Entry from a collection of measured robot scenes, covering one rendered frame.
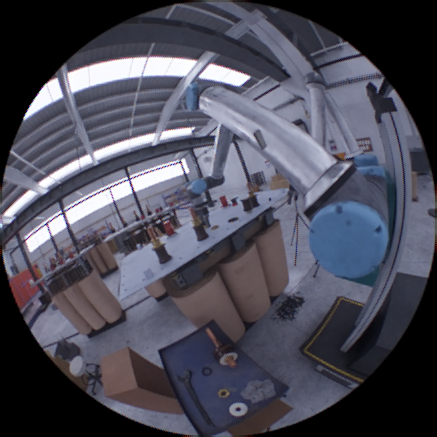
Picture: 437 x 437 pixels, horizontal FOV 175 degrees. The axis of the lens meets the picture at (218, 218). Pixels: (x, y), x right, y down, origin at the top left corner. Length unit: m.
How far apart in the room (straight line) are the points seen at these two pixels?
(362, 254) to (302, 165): 0.18
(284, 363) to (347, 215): 1.59
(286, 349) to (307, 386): 0.51
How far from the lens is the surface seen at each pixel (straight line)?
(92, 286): 2.82
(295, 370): 1.68
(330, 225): 0.24
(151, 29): 3.38
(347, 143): 1.04
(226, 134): 0.72
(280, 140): 0.29
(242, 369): 0.82
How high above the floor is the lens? 1.66
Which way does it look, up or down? 14 degrees down
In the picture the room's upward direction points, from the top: 20 degrees counter-clockwise
